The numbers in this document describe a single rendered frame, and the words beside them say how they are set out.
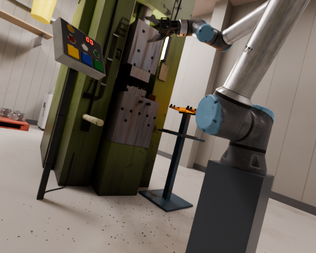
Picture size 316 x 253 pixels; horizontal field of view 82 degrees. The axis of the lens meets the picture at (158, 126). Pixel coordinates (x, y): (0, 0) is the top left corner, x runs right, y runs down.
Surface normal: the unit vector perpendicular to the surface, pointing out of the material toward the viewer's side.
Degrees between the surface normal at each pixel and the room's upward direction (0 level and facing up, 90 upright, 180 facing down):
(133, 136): 90
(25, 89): 90
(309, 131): 90
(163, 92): 90
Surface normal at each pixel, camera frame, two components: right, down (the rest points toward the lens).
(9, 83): 0.72, 0.18
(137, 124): 0.55, 0.14
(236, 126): 0.31, 0.43
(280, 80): -0.65, -0.17
